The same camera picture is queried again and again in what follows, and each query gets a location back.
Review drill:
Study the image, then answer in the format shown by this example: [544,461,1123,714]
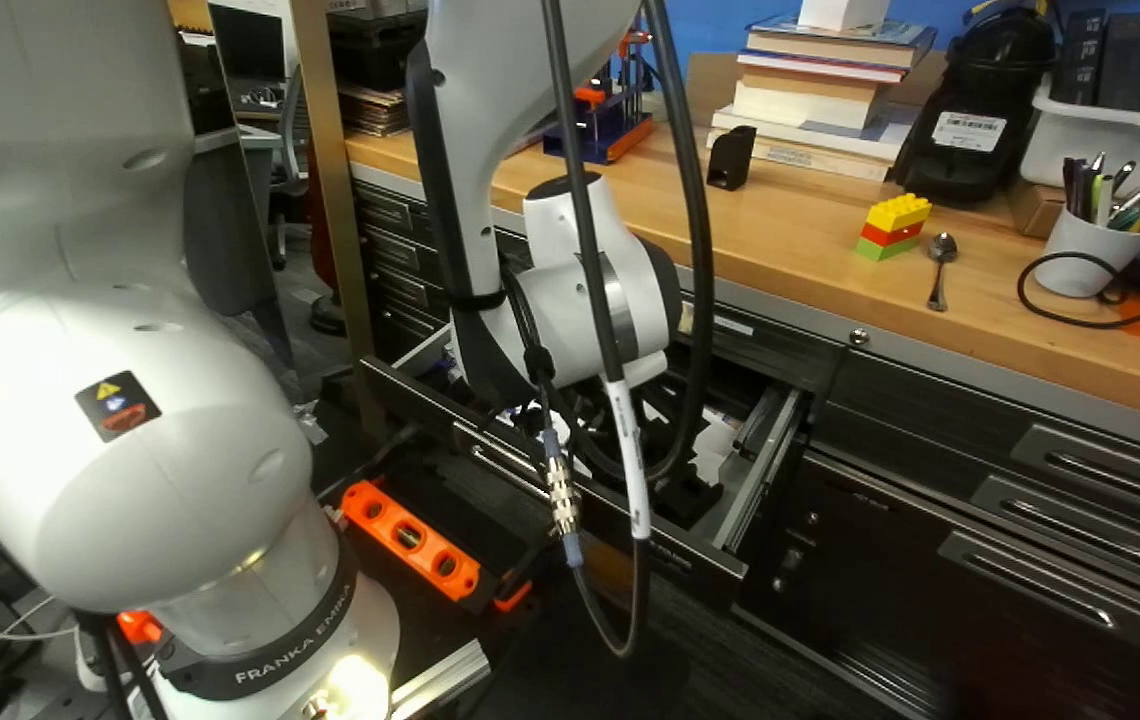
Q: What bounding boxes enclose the open grey metal drawer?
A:
[367,329,808,584]

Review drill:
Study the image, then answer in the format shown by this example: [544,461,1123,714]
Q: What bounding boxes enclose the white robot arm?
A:
[0,0,680,720]

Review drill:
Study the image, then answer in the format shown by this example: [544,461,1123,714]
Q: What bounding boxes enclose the stack of books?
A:
[712,21,932,182]

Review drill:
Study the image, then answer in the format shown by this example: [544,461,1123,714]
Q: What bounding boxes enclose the white pen cup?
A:
[1028,157,1140,300]

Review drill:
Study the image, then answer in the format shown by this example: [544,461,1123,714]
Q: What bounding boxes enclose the metal spoon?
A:
[927,232,961,311]

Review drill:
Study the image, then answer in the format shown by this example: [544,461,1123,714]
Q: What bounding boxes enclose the colourful toy brick stack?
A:
[857,194,932,259]

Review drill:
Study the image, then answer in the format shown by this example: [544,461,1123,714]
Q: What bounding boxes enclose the black bag with label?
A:
[891,3,1057,204]

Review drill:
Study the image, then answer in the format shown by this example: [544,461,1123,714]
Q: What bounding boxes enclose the black coiled cable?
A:
[1013,232,1140,332]

